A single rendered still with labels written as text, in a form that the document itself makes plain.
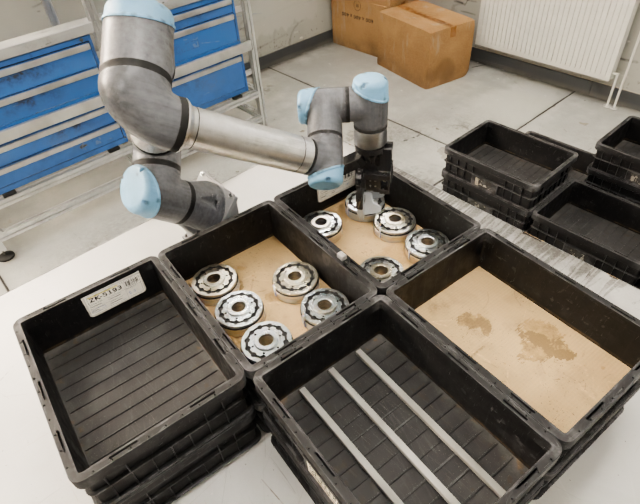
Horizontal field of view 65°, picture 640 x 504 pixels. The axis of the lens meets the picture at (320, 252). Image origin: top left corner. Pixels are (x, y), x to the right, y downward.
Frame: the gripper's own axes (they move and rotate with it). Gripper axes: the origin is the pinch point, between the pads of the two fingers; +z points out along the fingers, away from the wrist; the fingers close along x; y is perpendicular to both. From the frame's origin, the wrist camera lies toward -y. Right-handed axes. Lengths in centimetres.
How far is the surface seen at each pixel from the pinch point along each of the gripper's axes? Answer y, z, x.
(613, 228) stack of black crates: 84, 47, 62
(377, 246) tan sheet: 5.6, 2.0, -10.4
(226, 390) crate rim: -13, -8, -60
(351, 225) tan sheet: -2.0, 2.0, -3.6
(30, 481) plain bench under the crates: -53, 15, -74
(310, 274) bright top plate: -7.2, -1.1, -25.3
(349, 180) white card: -4.6, -3.1, 8.6
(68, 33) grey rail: -149, -6, 99
